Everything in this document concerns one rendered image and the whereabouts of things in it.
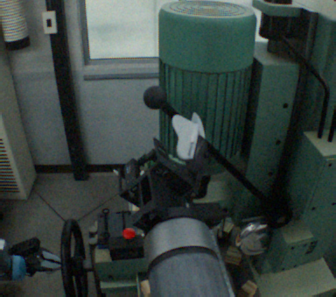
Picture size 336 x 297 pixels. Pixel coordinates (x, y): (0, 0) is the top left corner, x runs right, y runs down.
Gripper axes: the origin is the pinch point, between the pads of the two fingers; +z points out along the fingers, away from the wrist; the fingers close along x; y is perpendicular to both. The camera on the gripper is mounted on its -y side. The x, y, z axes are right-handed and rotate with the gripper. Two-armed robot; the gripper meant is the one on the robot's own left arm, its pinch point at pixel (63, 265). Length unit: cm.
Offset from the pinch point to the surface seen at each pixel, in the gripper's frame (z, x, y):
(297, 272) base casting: 57, 20, -42
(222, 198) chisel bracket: 22, 10, -53
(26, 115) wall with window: -30, -137, 38
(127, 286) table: 10.6, 18.6, -23.7
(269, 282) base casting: 48, 21, -37
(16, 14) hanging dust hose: -57, -119, -33
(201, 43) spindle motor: -5, 15, -83
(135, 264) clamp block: 9.4, 16.7, -31.2
